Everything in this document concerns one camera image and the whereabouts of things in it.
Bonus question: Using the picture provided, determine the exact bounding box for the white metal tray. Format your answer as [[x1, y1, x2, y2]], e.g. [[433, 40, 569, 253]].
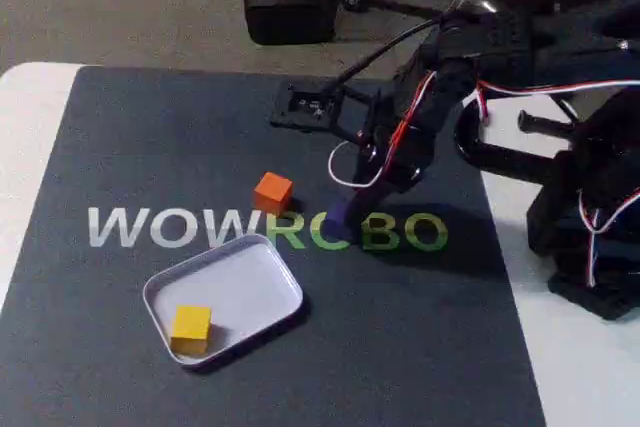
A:
[[142, 234, 305, 374]]

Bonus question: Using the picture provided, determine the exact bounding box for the black table clamp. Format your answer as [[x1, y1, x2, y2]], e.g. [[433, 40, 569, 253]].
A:
[[452, 96, 581, 183]]

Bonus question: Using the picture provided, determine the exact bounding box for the white looped wire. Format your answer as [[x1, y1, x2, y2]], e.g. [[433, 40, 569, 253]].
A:
[[327, 139, 396, 189]]

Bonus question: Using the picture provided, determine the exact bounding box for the orange wooden block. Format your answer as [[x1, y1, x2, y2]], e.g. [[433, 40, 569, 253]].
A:
[[253, 171, 294, 216]]

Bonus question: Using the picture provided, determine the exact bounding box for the black camera cable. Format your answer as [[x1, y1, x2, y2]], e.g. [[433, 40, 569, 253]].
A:
[[324, 14, 454, 96]]

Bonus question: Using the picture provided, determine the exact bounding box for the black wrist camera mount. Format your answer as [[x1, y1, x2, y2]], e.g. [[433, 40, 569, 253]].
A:
[[269, 81, 386, 146]]

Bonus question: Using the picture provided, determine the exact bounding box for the purple wooden block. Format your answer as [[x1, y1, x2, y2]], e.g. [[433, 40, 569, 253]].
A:
[[327, 199, 359, 238]]

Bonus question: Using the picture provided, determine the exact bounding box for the yellow wooden block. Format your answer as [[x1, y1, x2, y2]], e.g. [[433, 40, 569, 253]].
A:
[[169, 304, 214, 354]]

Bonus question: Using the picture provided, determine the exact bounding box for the red white striped servo wire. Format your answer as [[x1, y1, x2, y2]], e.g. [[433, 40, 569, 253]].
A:
[[577, 185, 640, 289], [469, 76, 640, 126]]

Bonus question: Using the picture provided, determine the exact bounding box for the black mat with WOWROBO print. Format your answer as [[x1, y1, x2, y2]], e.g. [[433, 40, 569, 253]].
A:
[[0, 65, 549, 427]]

